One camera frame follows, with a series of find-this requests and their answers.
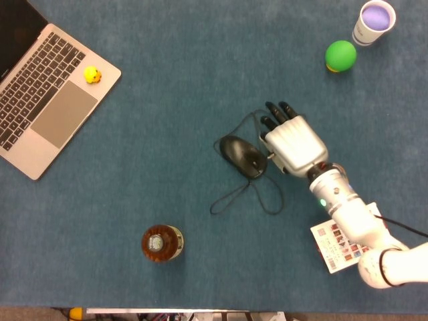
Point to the black computer mouse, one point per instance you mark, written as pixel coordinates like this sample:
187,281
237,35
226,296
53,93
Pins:
240,155

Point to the yellow round part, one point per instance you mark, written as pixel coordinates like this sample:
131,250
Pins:
75,314

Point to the yellow rubber duck toy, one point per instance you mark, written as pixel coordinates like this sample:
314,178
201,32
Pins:
91,75

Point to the silver open laptop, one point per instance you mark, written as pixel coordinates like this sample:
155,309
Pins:
63,113

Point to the blue table cloth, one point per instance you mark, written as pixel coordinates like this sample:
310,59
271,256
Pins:
167,200

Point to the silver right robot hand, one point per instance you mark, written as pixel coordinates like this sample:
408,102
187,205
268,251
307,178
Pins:
297,143

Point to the white paper cup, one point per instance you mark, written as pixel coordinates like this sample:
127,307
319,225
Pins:
364,33

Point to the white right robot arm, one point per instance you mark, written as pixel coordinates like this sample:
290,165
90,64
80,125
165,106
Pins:
351,214

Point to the white picture card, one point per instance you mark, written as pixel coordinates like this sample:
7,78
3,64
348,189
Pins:
331,244

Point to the green ball toy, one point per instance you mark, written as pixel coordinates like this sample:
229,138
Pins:
341,55

